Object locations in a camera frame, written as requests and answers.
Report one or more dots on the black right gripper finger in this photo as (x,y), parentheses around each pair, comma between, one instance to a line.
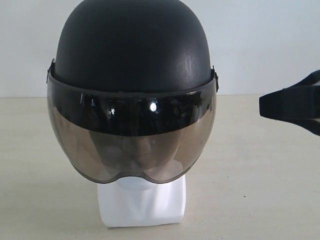
(298,104)

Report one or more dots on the black helmet with tinted visor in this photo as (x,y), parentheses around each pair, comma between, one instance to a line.
(131,91)

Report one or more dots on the white mannequin head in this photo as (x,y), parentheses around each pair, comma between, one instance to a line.
(136,202)

